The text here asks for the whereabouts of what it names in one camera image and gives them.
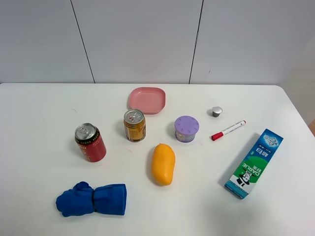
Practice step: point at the pink square plate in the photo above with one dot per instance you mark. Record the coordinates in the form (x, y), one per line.
(150, 100)

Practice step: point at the gold drink can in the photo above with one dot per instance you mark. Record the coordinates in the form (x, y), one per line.
(135, 125)

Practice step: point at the purple lidded round container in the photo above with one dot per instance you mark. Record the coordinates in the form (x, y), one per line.
(186, 128)

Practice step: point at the yellow mango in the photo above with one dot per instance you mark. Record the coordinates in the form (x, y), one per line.
(163, 164)

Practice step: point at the small silver cap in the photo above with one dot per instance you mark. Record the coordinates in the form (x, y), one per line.
(216, 111)

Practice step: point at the red whiteboard marker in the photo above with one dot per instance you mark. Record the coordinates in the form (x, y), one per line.
(228, 130)

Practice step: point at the red drink can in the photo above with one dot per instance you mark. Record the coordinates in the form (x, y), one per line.
(90, 142)

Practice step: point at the Darlie toothpaste box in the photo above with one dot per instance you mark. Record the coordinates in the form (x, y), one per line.
(254, 163)

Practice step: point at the blue rolled cloth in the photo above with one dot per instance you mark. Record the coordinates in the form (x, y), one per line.
(83, 199)

